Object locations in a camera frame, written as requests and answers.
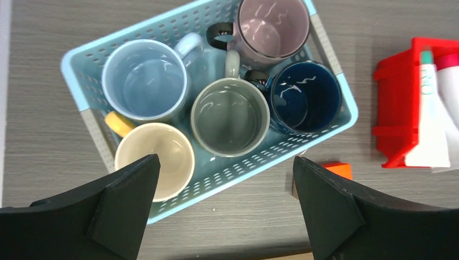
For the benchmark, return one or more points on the grey-green mug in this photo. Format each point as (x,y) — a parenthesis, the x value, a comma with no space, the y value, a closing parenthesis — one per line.
(230,117)

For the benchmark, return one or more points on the dark blue mug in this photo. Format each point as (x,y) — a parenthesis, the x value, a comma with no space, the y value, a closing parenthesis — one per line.
(303,97)

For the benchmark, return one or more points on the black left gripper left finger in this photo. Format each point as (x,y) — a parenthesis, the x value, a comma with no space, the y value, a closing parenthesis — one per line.
(103,219)

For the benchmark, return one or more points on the light blue mug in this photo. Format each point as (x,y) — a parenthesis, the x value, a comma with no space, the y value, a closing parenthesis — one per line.
(146,80)

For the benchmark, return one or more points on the light blue perforated basket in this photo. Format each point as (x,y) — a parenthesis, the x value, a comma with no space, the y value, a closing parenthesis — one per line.
(82,68)

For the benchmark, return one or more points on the orange block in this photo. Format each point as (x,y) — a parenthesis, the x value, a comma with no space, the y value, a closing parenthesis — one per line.
(339,168)

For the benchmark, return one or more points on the mauve mug black handle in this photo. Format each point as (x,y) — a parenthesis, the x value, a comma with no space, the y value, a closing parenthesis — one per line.
(264,33)

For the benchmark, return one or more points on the cream mug yellow handle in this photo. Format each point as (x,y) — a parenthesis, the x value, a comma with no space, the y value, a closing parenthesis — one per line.
(175,152)

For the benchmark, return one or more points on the red plastic bin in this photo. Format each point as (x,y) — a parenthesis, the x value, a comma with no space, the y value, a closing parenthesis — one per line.
(398,89)

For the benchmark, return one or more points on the small wooden cube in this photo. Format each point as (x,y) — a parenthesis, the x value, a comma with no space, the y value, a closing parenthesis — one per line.
(294,190)

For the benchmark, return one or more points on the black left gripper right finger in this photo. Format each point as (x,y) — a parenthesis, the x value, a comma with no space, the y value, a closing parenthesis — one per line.
(348,220)

